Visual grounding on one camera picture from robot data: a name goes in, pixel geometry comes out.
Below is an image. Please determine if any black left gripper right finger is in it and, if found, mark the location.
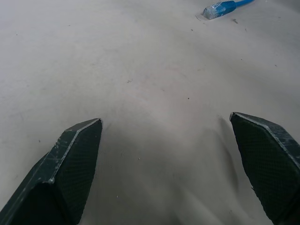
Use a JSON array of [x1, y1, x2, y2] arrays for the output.
[[229, 112, 300, 225]]

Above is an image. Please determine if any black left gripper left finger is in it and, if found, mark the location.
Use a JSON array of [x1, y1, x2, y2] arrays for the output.
[[0, 118, 103, 225]]

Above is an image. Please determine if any blue ethernet cable plug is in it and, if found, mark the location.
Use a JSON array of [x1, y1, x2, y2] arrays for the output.
[[195, 0, 255, 22]]

